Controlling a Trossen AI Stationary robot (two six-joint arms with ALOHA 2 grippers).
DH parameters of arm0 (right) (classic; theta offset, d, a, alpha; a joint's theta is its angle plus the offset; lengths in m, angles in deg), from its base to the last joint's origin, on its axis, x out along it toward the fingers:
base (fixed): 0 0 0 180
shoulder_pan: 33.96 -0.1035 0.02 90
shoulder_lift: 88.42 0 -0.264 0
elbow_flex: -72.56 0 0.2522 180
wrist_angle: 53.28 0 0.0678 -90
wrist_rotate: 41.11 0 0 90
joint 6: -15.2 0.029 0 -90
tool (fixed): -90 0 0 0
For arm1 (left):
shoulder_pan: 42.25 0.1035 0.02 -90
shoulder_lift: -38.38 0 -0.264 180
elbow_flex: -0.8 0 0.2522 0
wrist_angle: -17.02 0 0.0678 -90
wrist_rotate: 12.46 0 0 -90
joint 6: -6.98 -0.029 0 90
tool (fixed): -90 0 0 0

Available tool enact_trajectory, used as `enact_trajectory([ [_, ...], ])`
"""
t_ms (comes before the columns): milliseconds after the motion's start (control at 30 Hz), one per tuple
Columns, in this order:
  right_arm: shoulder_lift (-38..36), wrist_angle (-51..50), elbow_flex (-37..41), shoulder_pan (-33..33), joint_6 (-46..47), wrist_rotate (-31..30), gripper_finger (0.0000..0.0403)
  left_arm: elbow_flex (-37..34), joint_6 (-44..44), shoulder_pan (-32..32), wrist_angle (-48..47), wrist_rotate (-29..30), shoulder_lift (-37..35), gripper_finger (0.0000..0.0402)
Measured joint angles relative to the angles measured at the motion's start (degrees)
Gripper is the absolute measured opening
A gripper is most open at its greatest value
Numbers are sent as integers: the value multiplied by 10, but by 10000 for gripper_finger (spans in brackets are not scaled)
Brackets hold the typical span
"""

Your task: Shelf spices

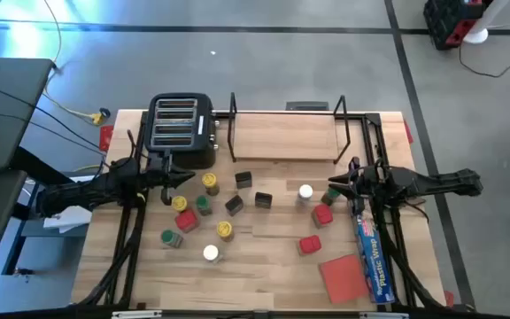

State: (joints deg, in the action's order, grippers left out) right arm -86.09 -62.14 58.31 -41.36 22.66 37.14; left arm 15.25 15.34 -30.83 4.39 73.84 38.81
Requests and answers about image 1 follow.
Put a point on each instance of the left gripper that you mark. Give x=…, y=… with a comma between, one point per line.
x=163, y=177

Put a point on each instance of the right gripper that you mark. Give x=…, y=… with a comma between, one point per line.
x=363, y=184

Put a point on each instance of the green-lid spice jar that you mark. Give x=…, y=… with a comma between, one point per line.
x=202, y=203
x=331, y=195
x=168, y=237

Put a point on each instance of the yellow-lid dark spice jar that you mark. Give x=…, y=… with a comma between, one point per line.
x=179, y=203

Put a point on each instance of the onion blend yellow-lid spice jar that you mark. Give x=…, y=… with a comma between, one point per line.
x=209, y=180

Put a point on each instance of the red-lid smoked paprika tin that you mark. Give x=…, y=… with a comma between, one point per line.
x=310, y=244
x=187, y=220
x=322, y=215

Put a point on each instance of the white-lid seasoning jar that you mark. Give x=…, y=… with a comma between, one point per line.
x=211, y=252
x=305, y=192

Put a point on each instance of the black square spice tin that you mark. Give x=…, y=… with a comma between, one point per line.
x=263, y=199
x=234, y=205
x=243, y=179

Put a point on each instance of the chili print yellow-lid spice jar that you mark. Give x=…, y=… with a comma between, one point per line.
x=225, y=229

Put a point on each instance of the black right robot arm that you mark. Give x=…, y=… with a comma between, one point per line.
x=436, y=181

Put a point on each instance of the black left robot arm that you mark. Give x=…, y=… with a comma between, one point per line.
x=87, y=192

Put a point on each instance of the black four-slot toaster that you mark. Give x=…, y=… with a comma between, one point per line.
x=180, y=124

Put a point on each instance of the blue plastic wrap box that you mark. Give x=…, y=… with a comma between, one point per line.
x=376, y=266

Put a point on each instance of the dark grey box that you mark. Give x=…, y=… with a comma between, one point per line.
x=306, y=106

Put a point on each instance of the red square flat pad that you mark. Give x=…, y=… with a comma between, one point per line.
x=343, y=279

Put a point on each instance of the white paper sheet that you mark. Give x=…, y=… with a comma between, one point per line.
x=71, y=218

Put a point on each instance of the red and black crate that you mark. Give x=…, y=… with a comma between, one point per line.
x=445, y=20

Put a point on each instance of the white pole stand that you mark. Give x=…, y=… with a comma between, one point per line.
x=475, y=35

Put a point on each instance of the wooden shelf with black frame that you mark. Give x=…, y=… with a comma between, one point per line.
x=281, y=137

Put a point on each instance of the silver metal bracket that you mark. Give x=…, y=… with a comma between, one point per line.
x=135, y=314
x=383, y=316

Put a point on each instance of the blue metal frame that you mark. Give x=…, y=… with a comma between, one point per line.
x=18, y=235

